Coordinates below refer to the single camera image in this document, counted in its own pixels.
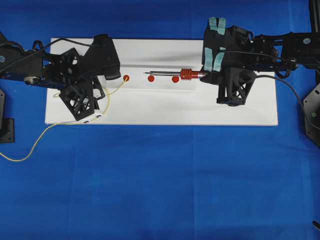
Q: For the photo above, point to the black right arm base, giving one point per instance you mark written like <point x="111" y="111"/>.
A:
<point x="311" y="105"/>

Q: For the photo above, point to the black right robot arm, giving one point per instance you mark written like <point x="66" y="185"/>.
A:
<point x="280" y="54"/>

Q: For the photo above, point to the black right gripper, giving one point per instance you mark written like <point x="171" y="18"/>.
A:
<point x="226" y="49"/>

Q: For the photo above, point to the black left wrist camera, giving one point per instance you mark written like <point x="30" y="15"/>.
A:
<point x="102" y="59"/>

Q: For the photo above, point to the white work board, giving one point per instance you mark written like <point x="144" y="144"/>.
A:
<point x="187" y="102"/>

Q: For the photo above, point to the orange dot mark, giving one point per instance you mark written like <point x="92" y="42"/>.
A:
<point x="150" y="78"/>
<point x="126" y="78"/>
<point x="175" y="79"/>

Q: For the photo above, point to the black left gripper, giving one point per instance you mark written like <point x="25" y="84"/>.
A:
<point x="71" y="71"/>

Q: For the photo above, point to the soldering iron with red grip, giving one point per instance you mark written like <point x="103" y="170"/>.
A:
<point x="183" y="74"/>

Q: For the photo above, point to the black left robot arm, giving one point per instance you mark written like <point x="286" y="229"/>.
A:
<point x="22" y="65"/>

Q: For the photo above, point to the black frame post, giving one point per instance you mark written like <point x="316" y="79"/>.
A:
<point x="314" y="14"/>

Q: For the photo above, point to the orange dot mark middle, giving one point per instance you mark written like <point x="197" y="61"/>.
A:
<point x="150" y="78"/>

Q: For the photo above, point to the blue table cloth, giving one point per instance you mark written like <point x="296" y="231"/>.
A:
<point x="100" y="182"/>

